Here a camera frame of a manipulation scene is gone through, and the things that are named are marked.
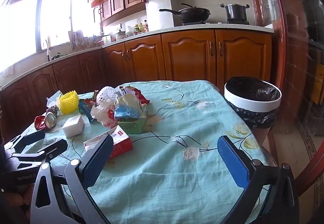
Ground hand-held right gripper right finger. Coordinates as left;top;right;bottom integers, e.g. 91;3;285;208
217;135;300;224

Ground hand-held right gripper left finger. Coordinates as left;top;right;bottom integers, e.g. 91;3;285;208
30;134;114;224

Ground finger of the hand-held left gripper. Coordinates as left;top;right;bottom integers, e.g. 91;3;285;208
13;138;68;164
4;130;46;154

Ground white trash can black bag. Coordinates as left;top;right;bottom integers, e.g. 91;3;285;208
223;76;282;129

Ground person's left hand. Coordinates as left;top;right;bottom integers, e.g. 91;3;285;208
0;183;34;214

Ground crushed red can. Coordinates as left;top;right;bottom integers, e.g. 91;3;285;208
34;112;56;131

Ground white foam block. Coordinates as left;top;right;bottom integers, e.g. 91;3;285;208
62;116;85;138

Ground red and white carton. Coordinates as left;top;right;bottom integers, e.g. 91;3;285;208
83;125;134;160

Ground crumpled white tissue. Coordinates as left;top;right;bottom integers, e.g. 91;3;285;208
46;90;62;108

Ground white plastic bag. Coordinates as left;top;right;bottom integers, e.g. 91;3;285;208
91;104;118;129

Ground yellow foam fruit net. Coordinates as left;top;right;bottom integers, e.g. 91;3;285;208
59;90;80;115

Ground green tissue box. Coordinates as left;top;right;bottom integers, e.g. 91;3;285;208
118;110;150;134

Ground green foil wrapper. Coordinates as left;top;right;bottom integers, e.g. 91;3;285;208
78;99;95;123

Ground blue foil wrapper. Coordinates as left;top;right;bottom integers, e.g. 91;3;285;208
114;104;141;121

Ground white foam fruit net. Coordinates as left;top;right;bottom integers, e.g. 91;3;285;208
96;86;119;105

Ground teal floral tablecloth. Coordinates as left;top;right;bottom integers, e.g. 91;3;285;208
4;79;275;224

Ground silver foil wrapper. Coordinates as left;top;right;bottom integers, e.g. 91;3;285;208
115;93;145;113

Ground red snack packet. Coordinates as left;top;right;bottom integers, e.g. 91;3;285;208
121;86;150;104

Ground kitchen utensil rack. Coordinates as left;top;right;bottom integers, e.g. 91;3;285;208
68;29;88;50

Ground wooden lower kitchen cabinets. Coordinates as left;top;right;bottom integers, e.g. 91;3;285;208
0;29;272;138

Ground yellow box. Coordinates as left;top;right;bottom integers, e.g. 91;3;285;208
311;64;324;105

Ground kitchen window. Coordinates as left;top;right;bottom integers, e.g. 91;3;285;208
0;0;94;72

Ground white kitchen countertop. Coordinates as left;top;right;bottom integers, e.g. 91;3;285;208
0;23;274;90

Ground black gas stove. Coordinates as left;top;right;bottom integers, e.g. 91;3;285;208
182;19;250;26

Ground black cooking pot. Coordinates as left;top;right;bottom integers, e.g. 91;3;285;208
220;3;250;22

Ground black wok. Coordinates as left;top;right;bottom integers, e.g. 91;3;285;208
159;3;211;23

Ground glass door panel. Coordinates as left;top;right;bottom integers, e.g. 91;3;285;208
263;0;324;143

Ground wooden door frame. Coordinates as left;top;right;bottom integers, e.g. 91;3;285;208
247;0;324;194

